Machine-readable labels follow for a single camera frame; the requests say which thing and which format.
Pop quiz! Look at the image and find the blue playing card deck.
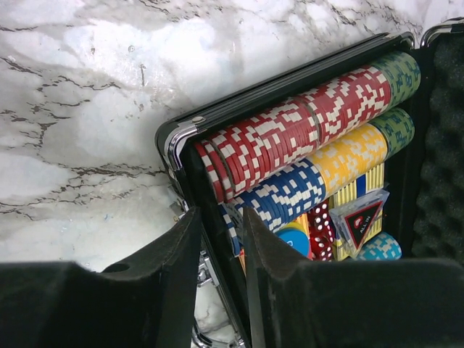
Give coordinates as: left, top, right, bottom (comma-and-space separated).
328, 163, 384, 261

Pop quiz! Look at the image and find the red triangular dealer button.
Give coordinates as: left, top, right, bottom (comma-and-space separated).
329, 188, 390, 257

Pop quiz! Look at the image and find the blue small blind button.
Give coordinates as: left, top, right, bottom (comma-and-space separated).
276, 228, 311, 258

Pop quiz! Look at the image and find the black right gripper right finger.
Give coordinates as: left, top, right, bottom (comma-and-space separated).
244, 208, 463, 347

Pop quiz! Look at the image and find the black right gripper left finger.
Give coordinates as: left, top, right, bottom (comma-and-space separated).
1, 207, 202, 347

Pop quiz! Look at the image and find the yellow big blind button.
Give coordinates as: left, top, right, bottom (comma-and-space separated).
276, 222, 307, 235

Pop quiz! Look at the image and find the black poker chip case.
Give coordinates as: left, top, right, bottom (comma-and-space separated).
154, 17, 463, 347

